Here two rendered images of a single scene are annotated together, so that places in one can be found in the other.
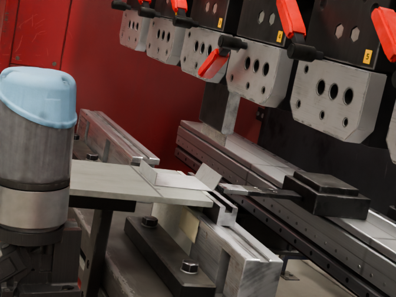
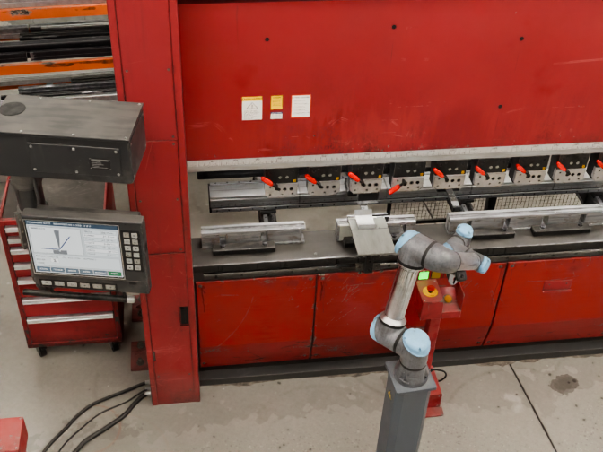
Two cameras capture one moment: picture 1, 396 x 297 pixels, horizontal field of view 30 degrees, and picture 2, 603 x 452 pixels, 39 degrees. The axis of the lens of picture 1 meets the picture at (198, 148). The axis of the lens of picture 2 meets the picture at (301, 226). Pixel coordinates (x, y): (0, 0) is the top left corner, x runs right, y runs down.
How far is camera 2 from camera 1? 3.99 m
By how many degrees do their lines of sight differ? 73
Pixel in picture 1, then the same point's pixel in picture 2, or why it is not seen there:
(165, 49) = (333, 190)
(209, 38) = (374, 181)
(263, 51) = (415, 178)
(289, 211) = (337, 197)
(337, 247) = not seen: hidden behind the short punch
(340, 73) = (454, 177)
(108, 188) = (388, 239)
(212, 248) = (394, 227)
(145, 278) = not seen: hidden behind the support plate
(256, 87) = (413, 186)
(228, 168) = (281, 200)
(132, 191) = (386, 233)
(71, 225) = not seen: hidden behind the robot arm
